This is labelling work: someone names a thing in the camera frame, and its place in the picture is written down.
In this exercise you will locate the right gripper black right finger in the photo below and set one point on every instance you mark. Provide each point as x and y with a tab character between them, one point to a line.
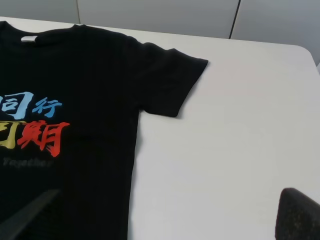
298	216

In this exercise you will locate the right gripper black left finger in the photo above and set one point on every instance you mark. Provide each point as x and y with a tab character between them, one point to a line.
16	223

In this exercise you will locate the black printed t-shirt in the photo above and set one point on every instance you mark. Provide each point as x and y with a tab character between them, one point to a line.
70	101

